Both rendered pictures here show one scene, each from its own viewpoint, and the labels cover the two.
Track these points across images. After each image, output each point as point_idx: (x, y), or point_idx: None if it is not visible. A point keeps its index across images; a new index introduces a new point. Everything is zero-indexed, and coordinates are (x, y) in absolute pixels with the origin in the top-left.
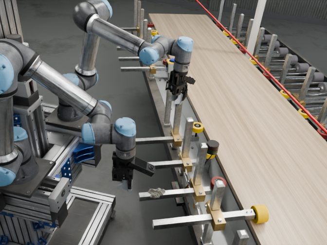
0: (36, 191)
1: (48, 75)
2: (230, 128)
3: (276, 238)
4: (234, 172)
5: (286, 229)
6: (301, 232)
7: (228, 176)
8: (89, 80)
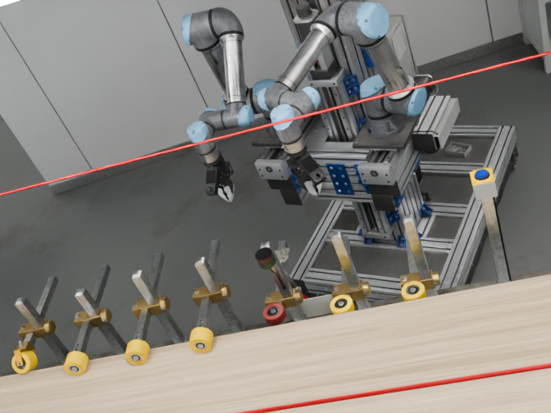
0: (266, 149)
1: (223, 54)
2: (407, 342)
3: (175, 360)
4: (288, 333)
5: (182, 375)
6: (173, 392)
7: (283, 325)
8: (390, 102)
